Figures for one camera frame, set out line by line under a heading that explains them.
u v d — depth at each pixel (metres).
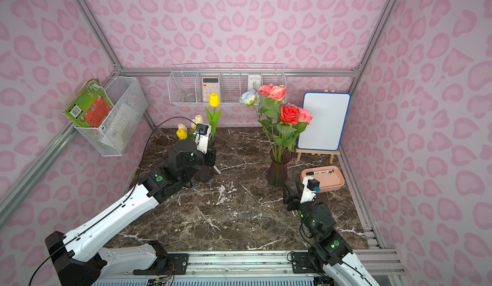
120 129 0.82
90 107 0.72
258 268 0.72
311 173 0.98
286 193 0.68
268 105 0.76
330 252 0.55
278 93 0.70
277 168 0.86
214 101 0.60
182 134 0.75
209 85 0.93
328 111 0.87
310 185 0.62
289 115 0.69
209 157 0.62
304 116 0.73
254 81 0.92
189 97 0.92
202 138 0.58
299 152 1.00
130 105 0.90
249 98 0.76
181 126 0.80
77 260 0.39
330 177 0.98
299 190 0.74
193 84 0.99
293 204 0.65
